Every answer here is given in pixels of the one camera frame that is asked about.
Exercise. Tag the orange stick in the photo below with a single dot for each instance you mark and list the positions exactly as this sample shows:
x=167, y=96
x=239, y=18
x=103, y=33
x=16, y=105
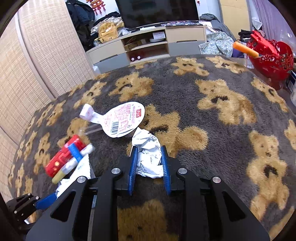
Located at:
x=242, y=48

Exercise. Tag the brown cardboard boxes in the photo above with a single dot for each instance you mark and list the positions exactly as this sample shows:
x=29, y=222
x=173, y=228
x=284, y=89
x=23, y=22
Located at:
x=134, y=45

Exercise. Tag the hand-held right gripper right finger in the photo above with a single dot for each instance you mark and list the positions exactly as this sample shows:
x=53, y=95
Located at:
x=166, y=171

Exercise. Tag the beige standing air conditioner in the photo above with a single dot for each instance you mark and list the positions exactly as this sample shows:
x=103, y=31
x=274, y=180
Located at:
x=233, y=11

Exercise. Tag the dark hanging coats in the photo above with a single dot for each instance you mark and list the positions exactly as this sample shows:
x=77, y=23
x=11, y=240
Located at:
x=79, y=20

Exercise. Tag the red snack packet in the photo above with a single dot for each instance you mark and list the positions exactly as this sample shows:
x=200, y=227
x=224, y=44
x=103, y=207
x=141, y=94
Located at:
x=62, y=157

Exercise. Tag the black flat television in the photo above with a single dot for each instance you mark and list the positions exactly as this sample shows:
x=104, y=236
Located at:
x=157, y=11

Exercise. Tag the white and blue tube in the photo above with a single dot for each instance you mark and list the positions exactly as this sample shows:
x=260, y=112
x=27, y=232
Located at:
x=75, y=151

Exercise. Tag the dark patterned cloth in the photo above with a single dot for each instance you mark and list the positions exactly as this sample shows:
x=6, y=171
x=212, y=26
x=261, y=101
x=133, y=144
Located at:
x=180, y=23

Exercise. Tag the red cutout basket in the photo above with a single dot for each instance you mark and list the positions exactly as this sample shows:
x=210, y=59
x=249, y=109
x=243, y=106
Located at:
x=270, y=62

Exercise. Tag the red bottles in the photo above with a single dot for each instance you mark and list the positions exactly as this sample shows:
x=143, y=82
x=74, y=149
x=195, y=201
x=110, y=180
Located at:
x=135, y=58

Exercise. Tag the white paper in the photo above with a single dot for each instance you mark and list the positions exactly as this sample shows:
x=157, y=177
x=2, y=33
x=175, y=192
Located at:
x=148, y=148

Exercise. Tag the white round device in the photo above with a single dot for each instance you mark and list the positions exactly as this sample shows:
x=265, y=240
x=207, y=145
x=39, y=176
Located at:
x=157, y=39

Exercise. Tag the bear print fleece blanket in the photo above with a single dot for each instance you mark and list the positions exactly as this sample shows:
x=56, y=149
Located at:
x=196, y=139

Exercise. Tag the woven folding screen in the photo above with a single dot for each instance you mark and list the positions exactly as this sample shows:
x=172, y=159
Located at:
x=34, y=69

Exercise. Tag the grey floral cloth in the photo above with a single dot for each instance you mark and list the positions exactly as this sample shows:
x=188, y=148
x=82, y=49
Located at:
x=217, y=44

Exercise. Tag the white printed wrapper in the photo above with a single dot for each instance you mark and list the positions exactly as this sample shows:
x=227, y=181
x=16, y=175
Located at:
x=76, y=178

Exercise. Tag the beige and grey television stand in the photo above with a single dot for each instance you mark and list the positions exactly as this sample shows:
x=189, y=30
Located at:
x=185, y=34

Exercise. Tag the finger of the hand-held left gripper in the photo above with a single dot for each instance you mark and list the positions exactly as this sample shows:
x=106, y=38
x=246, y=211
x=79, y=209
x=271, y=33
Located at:
x=46, y=201

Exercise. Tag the pile of light clothes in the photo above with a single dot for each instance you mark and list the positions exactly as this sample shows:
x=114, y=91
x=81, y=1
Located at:
x=115, y=19

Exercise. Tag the red fish hanging ornament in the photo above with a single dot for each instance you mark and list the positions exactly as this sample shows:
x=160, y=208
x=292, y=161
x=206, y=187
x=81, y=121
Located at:
x=96, y=7

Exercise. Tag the black clothing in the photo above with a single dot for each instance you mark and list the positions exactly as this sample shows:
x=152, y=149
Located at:
x=245, y=34

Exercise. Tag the yellow backpack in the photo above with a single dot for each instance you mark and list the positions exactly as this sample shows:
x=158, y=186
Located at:
x=107, y=31

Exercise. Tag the clear plastic wrapper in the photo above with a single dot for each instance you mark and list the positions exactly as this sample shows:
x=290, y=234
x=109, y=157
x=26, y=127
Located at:
x=92, y=128

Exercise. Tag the purple curtain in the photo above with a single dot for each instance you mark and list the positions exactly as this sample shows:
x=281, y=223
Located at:
x=268, y=14

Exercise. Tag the grey jacket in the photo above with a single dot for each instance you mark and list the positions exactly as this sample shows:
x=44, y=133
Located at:
x=212, y=19

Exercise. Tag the white round foil lid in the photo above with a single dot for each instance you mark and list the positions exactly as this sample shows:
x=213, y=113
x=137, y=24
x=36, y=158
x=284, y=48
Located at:
x=122, y=118

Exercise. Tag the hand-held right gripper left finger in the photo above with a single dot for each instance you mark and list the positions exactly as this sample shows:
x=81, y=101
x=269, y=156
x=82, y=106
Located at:
x=133, y=171

